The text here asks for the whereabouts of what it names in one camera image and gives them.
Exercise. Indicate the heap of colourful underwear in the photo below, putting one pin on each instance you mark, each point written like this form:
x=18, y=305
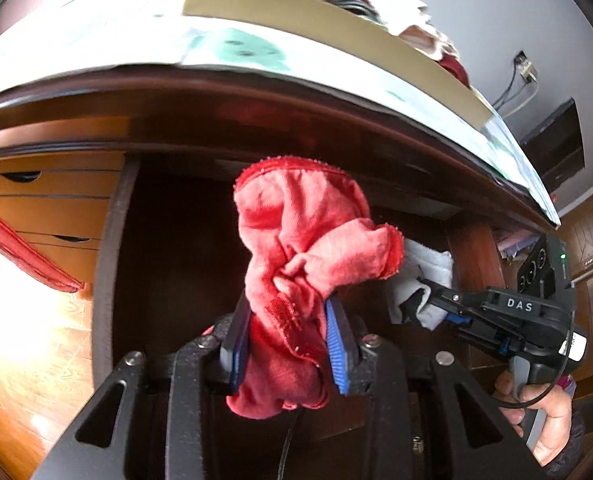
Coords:
x=396, y=5

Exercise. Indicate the shallow wooden-framed white tray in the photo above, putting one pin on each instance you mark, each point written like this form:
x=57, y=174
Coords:
x=326, y=30

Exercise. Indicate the pink cloth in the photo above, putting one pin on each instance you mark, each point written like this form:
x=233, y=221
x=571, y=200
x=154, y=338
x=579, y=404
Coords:
x=511, y=245

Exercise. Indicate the dark wooden drawer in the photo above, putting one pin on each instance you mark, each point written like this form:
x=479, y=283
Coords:
x=116, y=260

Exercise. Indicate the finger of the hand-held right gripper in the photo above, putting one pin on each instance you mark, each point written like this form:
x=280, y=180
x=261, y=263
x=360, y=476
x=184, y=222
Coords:
x=464, y=301
x=486, y=335

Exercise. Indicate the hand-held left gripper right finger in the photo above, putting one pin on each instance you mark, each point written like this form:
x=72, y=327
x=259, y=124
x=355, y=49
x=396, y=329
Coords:
x=336, y=355

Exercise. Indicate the cloud-print white cloth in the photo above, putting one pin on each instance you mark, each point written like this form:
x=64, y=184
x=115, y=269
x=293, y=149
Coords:
x=246, y=47

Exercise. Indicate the wall socket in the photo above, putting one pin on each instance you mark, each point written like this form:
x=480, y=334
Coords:
x=525, y=66

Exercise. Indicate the light wooden drawer cabinet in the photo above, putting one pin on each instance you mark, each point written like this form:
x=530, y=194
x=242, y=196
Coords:
x=51, y=190

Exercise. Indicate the person's right hand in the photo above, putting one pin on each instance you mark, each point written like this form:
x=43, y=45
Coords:
x=556, y=425

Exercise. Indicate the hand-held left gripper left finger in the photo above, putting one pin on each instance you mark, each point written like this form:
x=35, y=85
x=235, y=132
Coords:
x=240, y=355

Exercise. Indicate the black wall-mounted box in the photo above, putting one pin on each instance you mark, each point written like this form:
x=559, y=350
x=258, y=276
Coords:
x=556, y=145

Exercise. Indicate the grey underwear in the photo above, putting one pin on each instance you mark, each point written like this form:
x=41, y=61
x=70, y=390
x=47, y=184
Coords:
x=426, y=265

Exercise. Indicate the coral red underwear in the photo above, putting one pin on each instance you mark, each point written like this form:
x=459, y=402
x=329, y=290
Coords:
x=296, y=240

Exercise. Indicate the dark wooden dresser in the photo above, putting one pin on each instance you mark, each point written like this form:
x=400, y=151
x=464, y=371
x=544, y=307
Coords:
x=276, y=125

